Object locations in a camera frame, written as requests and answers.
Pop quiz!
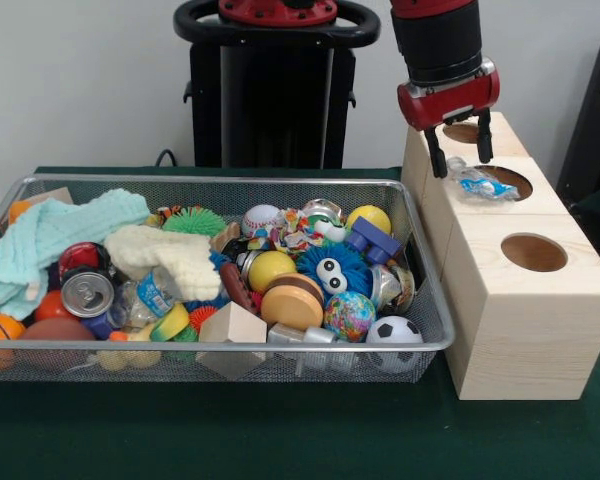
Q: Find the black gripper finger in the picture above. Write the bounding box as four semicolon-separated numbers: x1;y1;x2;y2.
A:
424;124;449;179
474;110;494;165

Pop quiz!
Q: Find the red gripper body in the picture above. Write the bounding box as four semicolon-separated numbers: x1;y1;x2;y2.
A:
397;69;501;132

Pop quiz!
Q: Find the blue white plastic packet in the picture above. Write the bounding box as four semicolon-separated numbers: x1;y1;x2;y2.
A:
447;155;520;201

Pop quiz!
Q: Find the wooden box with three holes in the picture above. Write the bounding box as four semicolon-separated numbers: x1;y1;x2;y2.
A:
399;110;600;401

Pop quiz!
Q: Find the clear mesh bin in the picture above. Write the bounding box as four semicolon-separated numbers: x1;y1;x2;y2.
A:
0;174;455;385

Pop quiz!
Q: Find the yellow ball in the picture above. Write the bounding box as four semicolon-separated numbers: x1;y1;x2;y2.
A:
248;251;298;294
346;204;392;235

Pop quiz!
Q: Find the purple toy block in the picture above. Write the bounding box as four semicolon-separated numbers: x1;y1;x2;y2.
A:
346;215;403;265

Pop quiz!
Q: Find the toy burger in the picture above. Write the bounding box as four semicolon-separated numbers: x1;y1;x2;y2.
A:
260;272;326;331

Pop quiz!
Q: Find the plain wooden block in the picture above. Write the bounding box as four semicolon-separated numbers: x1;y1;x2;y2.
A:
195;302;269;381

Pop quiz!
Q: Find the cream knitted cloth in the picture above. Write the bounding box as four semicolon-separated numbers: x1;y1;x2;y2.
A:
103;224;226;304

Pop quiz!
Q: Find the silver-topped soda can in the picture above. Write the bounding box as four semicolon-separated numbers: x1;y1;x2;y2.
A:
60;268;116;319

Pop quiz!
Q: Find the mint green knitted cloth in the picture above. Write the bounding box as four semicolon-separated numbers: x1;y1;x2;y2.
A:
0;189;151;321

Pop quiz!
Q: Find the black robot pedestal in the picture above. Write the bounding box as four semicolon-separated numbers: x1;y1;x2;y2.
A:
173;0;381;170

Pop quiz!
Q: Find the colourful knotted rope toy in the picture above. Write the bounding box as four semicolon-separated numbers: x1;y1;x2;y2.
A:
247;208;326;251

